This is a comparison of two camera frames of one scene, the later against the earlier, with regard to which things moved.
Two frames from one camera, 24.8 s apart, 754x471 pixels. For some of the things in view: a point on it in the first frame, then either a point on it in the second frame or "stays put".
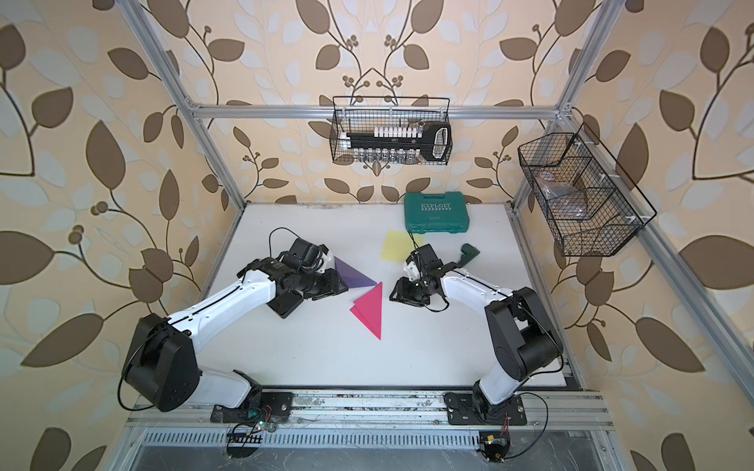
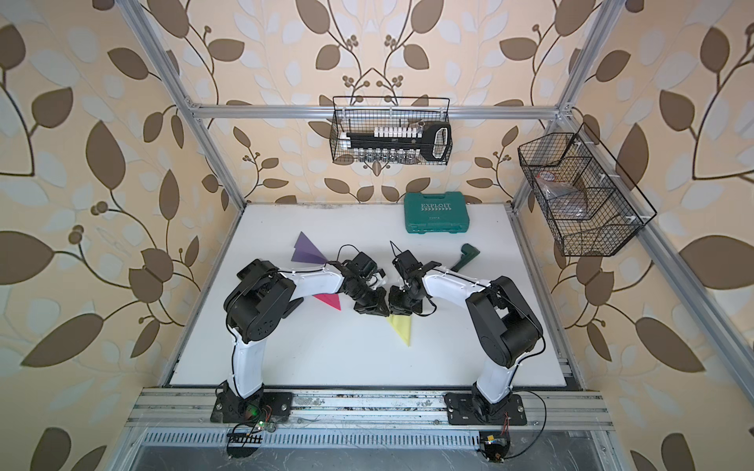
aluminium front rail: [392, 410] stays put
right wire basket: [591, 204] stays put
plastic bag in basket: [565, 201] stays put
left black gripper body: [317, 284] to [369, 300]
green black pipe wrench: [470, 251] stays put
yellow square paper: [399, 245] to [403, 325]
